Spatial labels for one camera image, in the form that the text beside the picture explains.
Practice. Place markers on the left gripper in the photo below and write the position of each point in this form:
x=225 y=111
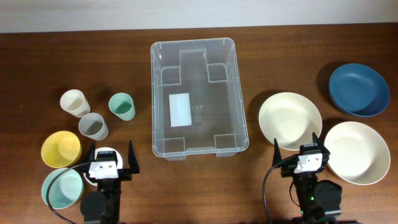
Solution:
x=125 y=173

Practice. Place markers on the yellow small bowl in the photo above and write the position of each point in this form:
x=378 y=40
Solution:
x=61 y=149

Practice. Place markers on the mint green plastic cup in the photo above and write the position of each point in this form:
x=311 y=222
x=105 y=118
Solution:
x=122 y=105

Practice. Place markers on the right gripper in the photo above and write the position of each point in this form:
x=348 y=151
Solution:
x=288 y=169

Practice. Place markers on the cream plate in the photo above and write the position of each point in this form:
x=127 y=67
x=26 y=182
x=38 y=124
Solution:
x=290 y=119
x=358 y=153

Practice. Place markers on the cream plastic cup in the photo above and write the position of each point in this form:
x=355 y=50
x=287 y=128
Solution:
x=74 y=102

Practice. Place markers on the dark blue plate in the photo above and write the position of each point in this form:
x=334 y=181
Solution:
x=359 y=90

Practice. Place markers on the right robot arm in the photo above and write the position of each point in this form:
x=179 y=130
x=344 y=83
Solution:
x=319 y=200

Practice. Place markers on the mint green small bowl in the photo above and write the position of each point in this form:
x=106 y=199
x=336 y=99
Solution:
x=66 y=190

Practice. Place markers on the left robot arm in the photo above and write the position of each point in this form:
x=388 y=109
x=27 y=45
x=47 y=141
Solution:
x=103 y=205

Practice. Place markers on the white label in bin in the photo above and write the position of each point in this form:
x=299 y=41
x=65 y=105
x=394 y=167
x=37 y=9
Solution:
x=180 y=113

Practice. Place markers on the grey plastic cup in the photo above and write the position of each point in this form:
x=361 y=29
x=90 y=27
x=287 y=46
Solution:
x=93 y=126

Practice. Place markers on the clear plastic storage bin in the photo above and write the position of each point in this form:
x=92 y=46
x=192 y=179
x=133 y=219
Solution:
x=207 y=69

